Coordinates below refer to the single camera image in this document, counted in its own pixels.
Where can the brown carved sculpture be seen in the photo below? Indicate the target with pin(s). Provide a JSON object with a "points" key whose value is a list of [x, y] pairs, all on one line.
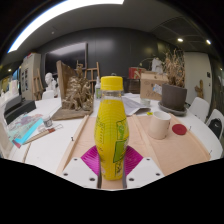
{"points": [[78, 96]]}

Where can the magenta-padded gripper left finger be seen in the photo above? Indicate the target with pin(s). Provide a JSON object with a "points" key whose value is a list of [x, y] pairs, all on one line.
{"points": [[80, 170]]}

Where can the white bust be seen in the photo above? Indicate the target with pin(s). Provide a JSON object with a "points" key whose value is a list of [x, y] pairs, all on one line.
{"points": [[50, 81]]}

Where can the white spray bottle green label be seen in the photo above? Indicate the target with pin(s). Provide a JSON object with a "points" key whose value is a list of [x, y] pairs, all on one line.
{"points": [[97, 90]]}

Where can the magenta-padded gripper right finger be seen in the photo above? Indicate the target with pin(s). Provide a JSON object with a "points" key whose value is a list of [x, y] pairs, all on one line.
{"points": [[145, 170]]}

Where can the cardboard box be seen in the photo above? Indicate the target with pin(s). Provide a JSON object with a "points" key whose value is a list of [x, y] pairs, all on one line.
{"points": [[150, 88]]}

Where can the round ceiling light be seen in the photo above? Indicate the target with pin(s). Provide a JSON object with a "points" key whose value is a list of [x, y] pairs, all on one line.
{"points": [[208, 42], [180, 40]]}

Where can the grey pot with dried plant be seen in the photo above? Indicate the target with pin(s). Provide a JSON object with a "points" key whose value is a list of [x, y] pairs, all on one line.
{"points": [[173, 96]]}

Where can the colourful book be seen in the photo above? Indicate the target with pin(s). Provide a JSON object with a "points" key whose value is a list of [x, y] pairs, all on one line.
{"points": [[23, 128]]}

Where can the light wooden board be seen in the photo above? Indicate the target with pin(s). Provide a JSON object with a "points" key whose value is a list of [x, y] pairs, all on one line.
{"points": [[180, 150], [81, 136]]}

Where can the thin wooden stick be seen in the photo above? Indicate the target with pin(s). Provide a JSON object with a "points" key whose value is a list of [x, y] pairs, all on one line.
{"points": [[26, 152]]}

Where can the yellow drink bottle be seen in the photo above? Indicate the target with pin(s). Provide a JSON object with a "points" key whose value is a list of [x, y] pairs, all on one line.
{"points": [[110, 126]]}

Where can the wooden easel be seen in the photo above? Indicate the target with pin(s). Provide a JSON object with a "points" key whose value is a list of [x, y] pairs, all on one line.
{"points": [[93, 75]]}

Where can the small paint jar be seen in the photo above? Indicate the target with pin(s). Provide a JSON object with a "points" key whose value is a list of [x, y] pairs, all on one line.
{"points": [[47, 121]]}

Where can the long ceiling strip light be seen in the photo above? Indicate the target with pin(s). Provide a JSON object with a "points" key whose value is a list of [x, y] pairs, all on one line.
{"points": [[50, 15]]}

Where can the yellow sticky note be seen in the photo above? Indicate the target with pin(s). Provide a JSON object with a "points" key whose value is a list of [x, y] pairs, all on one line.
{"points": [[150, 113]]}

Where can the black backpack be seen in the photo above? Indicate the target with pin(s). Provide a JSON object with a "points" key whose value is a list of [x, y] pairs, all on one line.
{"points": [[216, 128]]}

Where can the white chair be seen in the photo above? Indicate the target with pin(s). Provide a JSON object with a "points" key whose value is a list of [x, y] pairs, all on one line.
{"points": [[216, 115], [199, 108], [48, 95]]}

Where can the small grey glass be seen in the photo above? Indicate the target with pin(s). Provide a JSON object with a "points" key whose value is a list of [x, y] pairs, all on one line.
{"points": [[145, 102]]}

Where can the paint brushes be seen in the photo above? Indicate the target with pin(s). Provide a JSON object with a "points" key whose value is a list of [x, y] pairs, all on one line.
{"points": [[43, 133]]}

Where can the wooden wall figure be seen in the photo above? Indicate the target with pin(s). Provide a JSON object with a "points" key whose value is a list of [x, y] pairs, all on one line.
{"points": [[199, 89]]}

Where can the grey plant saucer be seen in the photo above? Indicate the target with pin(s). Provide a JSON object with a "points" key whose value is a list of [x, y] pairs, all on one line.
{"points": [[166, 109]]}

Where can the flat round red coaster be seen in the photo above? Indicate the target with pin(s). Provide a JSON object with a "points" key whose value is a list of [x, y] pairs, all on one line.
{"points": [[179, 129]]}

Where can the white cabinet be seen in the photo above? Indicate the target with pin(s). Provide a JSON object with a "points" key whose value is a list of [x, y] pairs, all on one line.
{"points": [[30, 76]]}

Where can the black wall screen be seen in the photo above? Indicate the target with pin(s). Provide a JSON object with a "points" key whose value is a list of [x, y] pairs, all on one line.
{"points": [[66, 56]]}

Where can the red box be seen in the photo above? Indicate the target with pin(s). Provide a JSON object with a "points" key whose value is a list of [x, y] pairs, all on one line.
{"points": [[135, 72]]}

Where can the black device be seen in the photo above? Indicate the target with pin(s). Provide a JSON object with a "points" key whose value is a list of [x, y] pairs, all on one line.
{"points": [[18, 108]]}

